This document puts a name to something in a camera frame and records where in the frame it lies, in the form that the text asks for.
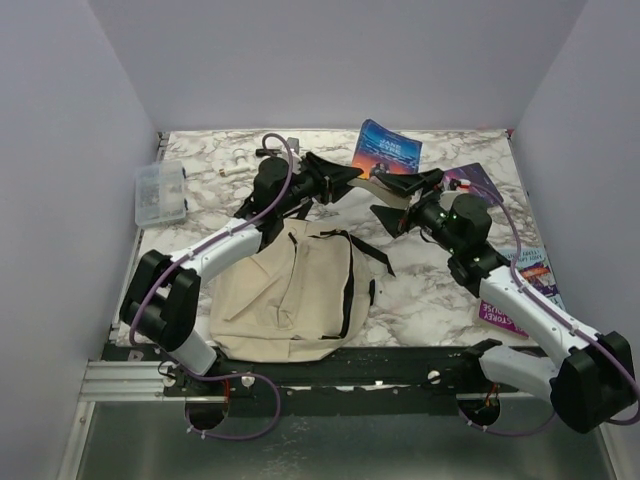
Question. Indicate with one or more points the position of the Treehouse book blue cover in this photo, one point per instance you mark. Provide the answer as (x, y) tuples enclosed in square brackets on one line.
[(534, 267)]

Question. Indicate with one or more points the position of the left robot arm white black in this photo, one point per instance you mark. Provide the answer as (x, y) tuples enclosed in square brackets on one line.
[(161, 301)]

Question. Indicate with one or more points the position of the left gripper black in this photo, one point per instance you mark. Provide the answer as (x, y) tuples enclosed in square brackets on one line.
[(329, 177)]

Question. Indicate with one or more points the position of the Treehouse book purple cover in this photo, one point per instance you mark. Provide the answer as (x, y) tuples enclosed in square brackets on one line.
[(491, 316)]

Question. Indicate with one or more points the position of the dark purple book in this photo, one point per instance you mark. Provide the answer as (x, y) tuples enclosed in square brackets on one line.
[(481, 183)]

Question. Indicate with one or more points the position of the black cylindrical tool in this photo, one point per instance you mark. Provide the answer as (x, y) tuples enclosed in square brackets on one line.
[(279, 150)]

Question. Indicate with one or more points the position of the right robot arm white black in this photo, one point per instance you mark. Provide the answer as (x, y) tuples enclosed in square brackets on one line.
[(587, 377)]

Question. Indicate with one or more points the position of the white plastic pipe fitting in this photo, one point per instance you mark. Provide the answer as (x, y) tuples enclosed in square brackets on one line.
[(240, 164)]

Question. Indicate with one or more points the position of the beige student backpack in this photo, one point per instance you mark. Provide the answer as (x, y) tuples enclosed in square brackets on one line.
[(304, 296)]

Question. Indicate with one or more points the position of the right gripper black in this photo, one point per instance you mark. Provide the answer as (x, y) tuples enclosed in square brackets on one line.
[(410, 183)]

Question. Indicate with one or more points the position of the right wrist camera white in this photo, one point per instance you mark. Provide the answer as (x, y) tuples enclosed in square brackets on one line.
[(457, 185)]

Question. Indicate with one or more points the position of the Jane Eyre blue book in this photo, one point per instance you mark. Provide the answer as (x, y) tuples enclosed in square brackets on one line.
[(379, 150)]

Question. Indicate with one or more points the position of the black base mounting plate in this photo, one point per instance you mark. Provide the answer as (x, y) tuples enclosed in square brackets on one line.
[(260, 397)]

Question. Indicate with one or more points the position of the clear plastic organizer box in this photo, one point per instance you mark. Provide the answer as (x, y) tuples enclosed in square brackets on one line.
[(160, 194)]

